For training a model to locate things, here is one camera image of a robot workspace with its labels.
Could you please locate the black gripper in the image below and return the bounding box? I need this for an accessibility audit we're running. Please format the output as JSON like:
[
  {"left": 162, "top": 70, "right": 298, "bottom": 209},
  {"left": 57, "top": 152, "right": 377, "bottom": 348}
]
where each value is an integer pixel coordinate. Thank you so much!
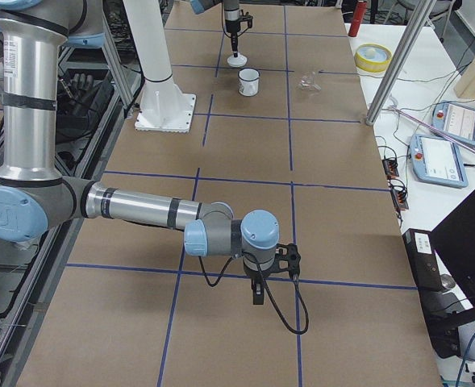
[
  {"left": 244, "top": 264, "right": 271, "bottom": 289},
  {"left": 225, "top": 18, "right": 241, "bottom": 57}
]

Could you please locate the white ceramic lid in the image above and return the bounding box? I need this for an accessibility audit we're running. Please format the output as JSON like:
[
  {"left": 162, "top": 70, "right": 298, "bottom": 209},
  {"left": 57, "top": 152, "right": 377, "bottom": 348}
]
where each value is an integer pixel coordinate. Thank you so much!
[{"left": 227, "top": 52, "right": 248, "bottom": 68}]

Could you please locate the clear plastic funnel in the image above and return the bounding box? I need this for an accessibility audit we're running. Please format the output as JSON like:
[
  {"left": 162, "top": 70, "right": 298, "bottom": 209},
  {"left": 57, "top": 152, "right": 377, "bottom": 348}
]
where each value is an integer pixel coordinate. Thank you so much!
[{"left": 298, "top": 71, "right": 322, "bottom": 93}]

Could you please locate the white enamel mug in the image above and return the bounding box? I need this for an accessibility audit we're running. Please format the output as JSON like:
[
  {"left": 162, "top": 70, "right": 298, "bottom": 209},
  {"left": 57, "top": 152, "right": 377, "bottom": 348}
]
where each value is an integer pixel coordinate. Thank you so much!
[{"left": 238, "top": 68, "right": 260, "bottom": 97}]

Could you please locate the brown paper table cover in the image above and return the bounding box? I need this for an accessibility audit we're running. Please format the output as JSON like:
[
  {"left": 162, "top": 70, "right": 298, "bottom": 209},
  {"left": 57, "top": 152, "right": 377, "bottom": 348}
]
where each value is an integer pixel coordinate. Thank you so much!
[{"left": 18, "top": 2, "right": 440, "bottom": 386}]

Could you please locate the red bottle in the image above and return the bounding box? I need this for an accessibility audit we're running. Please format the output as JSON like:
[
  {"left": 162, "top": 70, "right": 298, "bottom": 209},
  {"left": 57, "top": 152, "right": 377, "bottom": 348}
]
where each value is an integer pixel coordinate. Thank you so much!
[{"left": 348, "top": 0, "right": 368, "bottom": 37}]

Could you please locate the yellow tape roll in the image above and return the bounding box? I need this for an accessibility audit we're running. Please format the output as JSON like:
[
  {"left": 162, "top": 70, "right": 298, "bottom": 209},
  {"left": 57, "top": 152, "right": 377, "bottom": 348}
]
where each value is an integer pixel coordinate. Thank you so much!
[{"left": 354, "top": 44, "right": 393, "bottom": 73}]

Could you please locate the grabber stick with claw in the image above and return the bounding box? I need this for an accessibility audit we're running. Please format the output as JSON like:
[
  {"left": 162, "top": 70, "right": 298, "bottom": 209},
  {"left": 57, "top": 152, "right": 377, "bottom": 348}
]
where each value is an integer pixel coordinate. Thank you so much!
[{"left": 387, "top": 95, "right": 475, "bottom": 155}]

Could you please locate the black device with label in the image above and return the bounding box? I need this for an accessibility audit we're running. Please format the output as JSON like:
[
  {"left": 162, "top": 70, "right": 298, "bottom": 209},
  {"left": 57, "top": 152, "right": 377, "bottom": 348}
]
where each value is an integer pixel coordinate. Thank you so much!
[{"left": 402, "top": 228, "right": 465, "bottom": 359}]

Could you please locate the black monitor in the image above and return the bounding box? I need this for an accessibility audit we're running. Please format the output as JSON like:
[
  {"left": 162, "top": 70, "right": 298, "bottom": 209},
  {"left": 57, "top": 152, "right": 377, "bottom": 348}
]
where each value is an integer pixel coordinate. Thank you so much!
[{"left": 431, "top": 190, "right": 475, "bottom": 305}]

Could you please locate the blue teach pendant near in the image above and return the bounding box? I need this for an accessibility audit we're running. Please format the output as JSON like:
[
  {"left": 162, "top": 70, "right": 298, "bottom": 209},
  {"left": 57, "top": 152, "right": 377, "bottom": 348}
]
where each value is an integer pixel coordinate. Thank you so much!
[{"left": 409, "top": 134, "right": 469, "bottom": 188}]

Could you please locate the blue teach pendant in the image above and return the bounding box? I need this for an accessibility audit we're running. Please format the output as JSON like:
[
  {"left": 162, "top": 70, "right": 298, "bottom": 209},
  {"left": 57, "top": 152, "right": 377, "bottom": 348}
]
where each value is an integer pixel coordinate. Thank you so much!
[
  {"left": 432, "top": 101, "right": 475, "bottom": 147},
  {"left": 409, "top": 134, "right": 469, "bottom": 188}
]

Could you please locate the blue teach pendant far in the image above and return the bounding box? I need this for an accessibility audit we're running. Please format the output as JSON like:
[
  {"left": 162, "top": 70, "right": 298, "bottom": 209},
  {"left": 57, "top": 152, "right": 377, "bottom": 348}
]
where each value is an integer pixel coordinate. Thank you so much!
[{"left": 432, "top": 101, "right": 475, "bottom": 147}]

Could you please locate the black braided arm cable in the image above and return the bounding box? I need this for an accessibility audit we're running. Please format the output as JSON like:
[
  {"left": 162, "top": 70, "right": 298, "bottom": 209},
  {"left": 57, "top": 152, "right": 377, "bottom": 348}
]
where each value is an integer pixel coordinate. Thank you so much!
[{"left": 196, "top": 249, "right": 310, "bottom": 335}]

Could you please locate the white camera stand base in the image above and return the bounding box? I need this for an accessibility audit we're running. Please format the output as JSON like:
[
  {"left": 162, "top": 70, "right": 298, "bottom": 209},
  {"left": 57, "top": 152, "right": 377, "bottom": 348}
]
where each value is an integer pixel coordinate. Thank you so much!
[{"left": 123, "top": 0, "right": 196, "bottom": 133}]

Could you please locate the aluminium frame post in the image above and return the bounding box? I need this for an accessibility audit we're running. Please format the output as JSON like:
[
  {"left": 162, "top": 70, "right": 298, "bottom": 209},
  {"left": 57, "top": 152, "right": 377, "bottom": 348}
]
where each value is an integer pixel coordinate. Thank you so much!
[{"left": 365, "top": 0, "right": 436, "bottom": 126}]

